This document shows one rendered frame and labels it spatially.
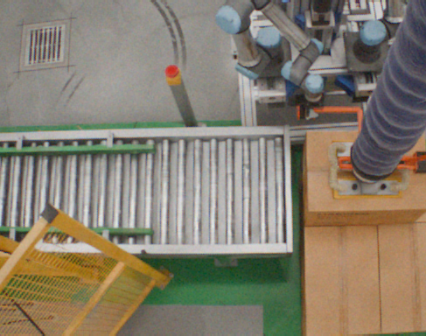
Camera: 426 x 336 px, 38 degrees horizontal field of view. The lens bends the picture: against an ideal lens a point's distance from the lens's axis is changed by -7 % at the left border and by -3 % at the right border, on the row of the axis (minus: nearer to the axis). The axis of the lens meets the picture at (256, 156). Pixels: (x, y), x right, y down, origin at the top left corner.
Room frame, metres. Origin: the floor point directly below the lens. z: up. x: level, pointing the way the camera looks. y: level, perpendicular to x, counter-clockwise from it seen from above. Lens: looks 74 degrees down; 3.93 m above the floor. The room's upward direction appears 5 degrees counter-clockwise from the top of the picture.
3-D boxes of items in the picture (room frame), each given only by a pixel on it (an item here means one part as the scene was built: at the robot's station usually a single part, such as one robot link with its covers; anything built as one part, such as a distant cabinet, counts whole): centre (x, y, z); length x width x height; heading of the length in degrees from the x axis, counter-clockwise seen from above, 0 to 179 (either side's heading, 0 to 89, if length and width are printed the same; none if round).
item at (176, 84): (1.31, 0.39, 0.50); 0.07 x 0.07 x 1.00; 86
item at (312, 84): (1.03, -0.27, 1.37); 0.09 x 0.08 x 0.11; 50
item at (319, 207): (0.74, -0.53, 0.74); 0.60 x 0.40 x 0.40; 86
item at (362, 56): (1.34, -0.60, 1.09); 0.15 x 0.15 x 0.10
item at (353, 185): (0.65, -0.52, 0.97); 0.34 x 0.10 x 0.05; 85
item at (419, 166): (0.73, -0.78, 1.07); 0.10 x 0.08 x 0.06; 175
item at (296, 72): (1.11, -0.21, 1.37); 0.11 x 0.11 x 0.08; 50
